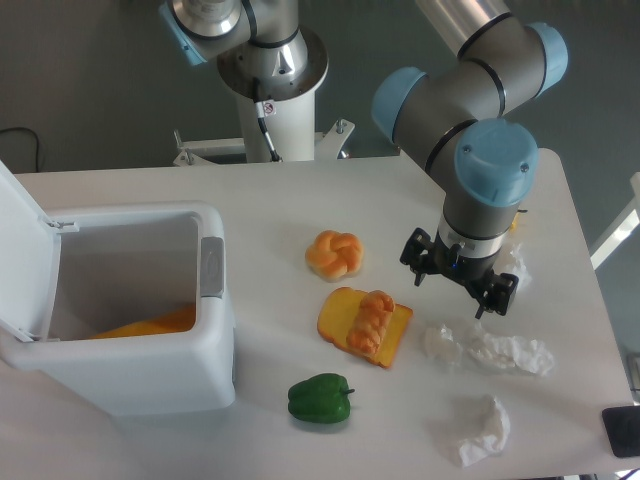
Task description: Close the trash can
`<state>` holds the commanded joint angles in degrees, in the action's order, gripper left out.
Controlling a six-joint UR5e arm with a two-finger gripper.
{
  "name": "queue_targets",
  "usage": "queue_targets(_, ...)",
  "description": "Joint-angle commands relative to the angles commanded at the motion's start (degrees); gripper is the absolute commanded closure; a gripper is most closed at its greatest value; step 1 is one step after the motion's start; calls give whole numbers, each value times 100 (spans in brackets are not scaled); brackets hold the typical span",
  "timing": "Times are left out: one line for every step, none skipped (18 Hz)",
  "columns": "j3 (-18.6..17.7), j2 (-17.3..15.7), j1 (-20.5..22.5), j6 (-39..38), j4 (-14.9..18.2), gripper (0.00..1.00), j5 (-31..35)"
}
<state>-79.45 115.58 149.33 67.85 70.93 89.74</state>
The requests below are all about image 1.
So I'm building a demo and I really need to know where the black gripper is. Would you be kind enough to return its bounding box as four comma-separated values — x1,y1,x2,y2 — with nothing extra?
400,228,519,320

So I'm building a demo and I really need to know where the white trash can lid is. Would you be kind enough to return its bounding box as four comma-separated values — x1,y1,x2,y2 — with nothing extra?
1,166,79,342

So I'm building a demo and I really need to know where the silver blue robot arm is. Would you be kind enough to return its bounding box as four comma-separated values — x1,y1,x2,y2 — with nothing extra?
160,1,568,315

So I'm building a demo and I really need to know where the orange item inside trash can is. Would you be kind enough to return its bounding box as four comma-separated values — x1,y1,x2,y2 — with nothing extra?
91,304,197,340

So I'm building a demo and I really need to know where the white plastic trash can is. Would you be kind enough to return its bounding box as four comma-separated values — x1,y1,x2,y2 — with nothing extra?
1,203,235,416

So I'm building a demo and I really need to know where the crumpled tissue upper right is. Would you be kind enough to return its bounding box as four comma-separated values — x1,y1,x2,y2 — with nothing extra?
494,241,532,291

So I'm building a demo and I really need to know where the yellow bell pepper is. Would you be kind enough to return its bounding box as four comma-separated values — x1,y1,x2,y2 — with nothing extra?
509,209,528,233

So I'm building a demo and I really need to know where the small crumpled tissue middle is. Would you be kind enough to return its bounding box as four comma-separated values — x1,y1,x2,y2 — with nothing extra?
422,324,463,367

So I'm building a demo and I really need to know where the braided orange bread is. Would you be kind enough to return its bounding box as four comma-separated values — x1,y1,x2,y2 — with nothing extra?
346,290,395,357

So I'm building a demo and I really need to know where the large crumpled tissue middle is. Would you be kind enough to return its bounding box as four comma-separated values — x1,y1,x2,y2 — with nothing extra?
466,323,555,377

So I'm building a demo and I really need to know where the yellow toast slice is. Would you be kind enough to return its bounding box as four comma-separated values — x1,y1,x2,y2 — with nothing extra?
317,287,413,369

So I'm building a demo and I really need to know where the round knotted bread roll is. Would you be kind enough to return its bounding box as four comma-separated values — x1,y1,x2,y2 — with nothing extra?
305,230,364,281

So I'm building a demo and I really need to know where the crumpled tissue lower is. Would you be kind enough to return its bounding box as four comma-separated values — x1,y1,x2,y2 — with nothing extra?
454,396,511,468

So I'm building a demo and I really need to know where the green bell pepper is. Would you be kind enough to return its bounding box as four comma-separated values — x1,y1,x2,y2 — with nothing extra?
288,373,355,424

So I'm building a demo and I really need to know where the black device at edge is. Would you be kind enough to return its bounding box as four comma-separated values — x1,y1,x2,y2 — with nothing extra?
601,405,640,458

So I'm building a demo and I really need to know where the white frame at right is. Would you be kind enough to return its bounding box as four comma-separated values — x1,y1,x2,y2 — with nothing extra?
589,172,640,270

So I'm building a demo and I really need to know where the robot base cable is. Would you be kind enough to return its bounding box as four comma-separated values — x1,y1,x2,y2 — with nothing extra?
251,77,284,163

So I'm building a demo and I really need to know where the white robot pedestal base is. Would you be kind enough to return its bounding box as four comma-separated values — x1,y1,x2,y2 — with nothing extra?
172,29,356,167

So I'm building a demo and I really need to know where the black cable on floor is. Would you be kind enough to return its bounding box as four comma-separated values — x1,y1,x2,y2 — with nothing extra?
0,127,47,174

